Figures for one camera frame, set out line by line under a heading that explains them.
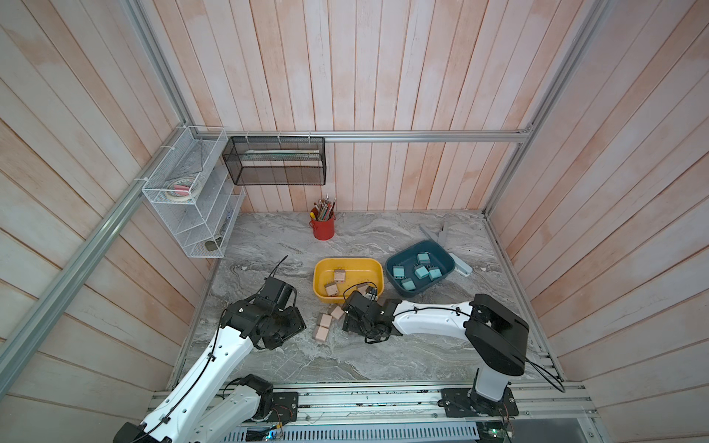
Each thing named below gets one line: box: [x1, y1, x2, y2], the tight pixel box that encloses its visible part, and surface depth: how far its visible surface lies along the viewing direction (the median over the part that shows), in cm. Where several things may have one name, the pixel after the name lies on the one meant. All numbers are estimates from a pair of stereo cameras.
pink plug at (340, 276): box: [334, 268, 346, 284], surface depth 99 cm
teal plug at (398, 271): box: [392, 264, 405, 279], surface depth 100 cm
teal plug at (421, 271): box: [413, 264, 430, 280], surface depth 100 cm
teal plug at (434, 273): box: [427, 266, 444, 281], surface depth 100 cm
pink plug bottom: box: [314, 325, 329, 342], surface depth 87 cm
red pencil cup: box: [309, 214, 337, 241], surface depth 112 cm
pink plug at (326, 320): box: [319, 313, 333, 329], surface depth 89 cm
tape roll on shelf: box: [166, 177, 194, 202], surface depth 75 cm
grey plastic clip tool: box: [418, 221, 450, 252], surface depth 113 cm
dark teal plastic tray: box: [384, 239, 456, 299], surface depth 102 cm
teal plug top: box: [400, 277, 417, 291], surface depth 97 cm
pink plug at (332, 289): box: [324, 282, 340, 298], surface depth 97 cm
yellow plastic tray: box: [312, 257, 385, 304], surface depth 100 cm
